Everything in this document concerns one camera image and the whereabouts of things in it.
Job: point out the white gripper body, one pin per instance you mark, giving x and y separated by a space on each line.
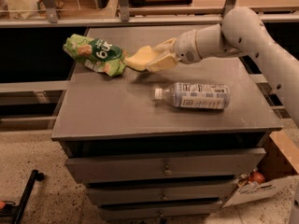
185 48

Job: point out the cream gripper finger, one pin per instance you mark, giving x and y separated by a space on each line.
166 45
164 61

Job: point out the yellow sponge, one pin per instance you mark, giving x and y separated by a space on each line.
140 59

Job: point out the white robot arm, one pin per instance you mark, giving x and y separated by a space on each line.
242 32

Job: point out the green rice chip bag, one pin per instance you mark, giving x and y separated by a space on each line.
96 54

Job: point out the clear plastic water bottle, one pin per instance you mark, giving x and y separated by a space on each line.
194 95

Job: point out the grey drawer cabinet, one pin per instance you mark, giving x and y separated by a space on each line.
140 158

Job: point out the red item in box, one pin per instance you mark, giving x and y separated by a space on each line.
256 176

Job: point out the cardboard box on floor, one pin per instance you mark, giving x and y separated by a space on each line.
280 166

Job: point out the black stand leg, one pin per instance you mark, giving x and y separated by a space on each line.
34 176

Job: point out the metal shelf rail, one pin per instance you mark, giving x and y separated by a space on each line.
74 13

